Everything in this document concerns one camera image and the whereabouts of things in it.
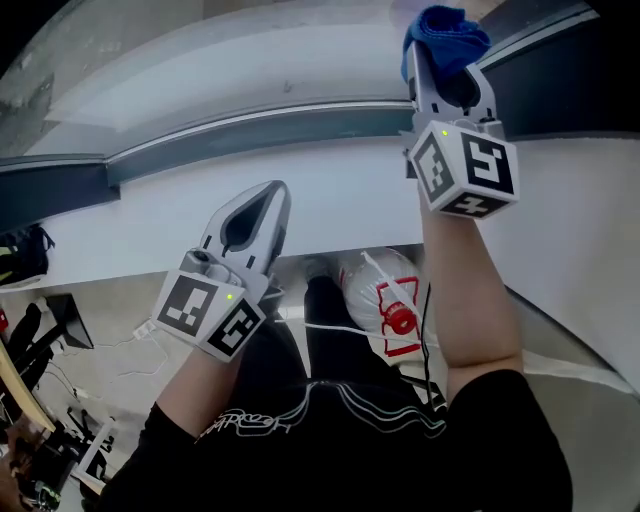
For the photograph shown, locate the blue cloth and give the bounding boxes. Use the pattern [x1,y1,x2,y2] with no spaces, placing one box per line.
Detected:
[402,4,492,84]

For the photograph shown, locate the white window sill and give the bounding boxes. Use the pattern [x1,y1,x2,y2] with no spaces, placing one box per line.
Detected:
[0,134,640,396]

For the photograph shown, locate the person's right forearm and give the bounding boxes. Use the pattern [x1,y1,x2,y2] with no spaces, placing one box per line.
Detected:
[419,199,524,401]

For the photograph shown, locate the green and black backpack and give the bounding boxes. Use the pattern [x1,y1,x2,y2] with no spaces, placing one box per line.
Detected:
[0,224,56,289]

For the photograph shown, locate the person's black printed shirt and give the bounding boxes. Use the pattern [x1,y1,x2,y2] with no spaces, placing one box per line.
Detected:
[99,367,574,512]

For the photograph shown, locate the wooden desk with black base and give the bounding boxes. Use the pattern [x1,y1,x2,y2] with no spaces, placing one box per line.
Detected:
[0,293,95,434]

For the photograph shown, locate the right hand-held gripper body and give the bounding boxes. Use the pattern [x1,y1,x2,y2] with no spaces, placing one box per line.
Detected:
[399,109,520,220]

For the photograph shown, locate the person's black trousers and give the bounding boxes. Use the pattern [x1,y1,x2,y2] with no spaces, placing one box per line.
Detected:
[234,274,436,401]

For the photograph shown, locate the person's grey shoe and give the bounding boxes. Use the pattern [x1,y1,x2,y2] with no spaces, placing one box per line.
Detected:
[301,254,334,282]

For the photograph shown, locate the long white cable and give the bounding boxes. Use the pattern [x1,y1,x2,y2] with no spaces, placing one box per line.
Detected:
[274,319,431,346]

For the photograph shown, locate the thin black cable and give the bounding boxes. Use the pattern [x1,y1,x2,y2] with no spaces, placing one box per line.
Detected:
[421,282,450,414]

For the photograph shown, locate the person's left forearm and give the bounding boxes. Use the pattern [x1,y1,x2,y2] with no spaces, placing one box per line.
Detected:
[154,344,251,441]

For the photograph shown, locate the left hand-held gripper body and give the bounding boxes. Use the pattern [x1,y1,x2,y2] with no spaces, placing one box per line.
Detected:
[151,246,285,362]

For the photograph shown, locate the dark window frame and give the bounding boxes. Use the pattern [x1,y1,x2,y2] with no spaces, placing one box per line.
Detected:
[0,2,640,234]

